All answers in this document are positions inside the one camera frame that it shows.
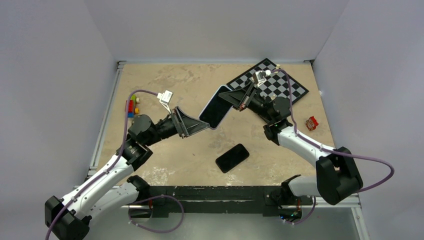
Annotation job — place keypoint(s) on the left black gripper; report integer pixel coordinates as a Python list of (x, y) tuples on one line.
[(186, 125)]

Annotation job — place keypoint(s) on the light blue phone case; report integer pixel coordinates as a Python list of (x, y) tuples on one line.
[(217, 106)]

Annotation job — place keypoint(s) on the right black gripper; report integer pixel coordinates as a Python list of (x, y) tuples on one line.
[(241, 98)]

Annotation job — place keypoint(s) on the colourful toy brick car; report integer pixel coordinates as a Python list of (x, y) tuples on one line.
[(133, 109)]

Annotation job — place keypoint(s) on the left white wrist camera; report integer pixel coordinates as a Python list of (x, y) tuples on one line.
[(165, 98)]

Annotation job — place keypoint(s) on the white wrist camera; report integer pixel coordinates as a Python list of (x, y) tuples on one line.
[(259, 77), (165, 98)]

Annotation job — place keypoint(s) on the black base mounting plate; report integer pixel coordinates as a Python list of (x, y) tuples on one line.
[(267, 200)]

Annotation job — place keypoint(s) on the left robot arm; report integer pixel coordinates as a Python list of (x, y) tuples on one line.
[(71, 216)]

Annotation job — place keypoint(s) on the small red snack packet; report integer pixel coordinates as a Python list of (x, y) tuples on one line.
[(311, 123)]

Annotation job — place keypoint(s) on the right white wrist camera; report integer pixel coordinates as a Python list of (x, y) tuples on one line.
[(259, 77)]

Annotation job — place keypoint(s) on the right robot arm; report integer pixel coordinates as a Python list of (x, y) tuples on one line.
[(337, 176)]

